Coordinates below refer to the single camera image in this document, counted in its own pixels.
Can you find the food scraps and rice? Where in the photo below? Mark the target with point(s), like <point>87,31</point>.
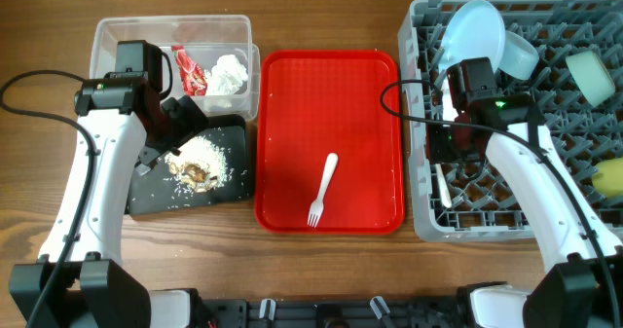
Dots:
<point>200,166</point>

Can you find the mint green bowl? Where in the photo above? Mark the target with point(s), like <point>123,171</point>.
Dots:
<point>592,78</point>

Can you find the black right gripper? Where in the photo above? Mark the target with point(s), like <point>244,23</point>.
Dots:
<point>439,143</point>

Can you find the white plastic fork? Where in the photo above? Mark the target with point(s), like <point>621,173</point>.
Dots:
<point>317,206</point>

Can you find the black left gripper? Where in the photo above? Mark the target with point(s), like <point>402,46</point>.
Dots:
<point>191,120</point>

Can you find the red snack wrapper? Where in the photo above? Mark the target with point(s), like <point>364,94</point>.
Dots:
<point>192,76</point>

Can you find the black plastic tray bin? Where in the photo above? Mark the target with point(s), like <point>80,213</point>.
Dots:
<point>156,192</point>

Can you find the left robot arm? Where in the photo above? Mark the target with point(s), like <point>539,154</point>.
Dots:
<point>125,119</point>

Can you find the light blue bowl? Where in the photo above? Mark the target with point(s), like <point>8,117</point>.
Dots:
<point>519,57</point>

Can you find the light blue plate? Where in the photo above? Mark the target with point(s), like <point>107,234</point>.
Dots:
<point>476,30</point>

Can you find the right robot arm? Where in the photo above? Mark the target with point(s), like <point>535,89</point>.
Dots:
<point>582,257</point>

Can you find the grey dishwasher rack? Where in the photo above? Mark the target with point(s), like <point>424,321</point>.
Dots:
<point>482,206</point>

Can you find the clear plastic waste bin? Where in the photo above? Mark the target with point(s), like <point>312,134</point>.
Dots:
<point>205,38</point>

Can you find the white tissue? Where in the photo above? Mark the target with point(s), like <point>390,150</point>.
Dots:
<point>226,77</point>

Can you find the white plastic spoon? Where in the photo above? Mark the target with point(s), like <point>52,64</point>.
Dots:
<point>444,192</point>

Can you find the red serving tray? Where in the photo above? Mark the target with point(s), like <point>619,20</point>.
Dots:
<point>313,103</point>

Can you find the yellow plastic cup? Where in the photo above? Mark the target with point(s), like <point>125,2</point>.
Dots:
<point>608,180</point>

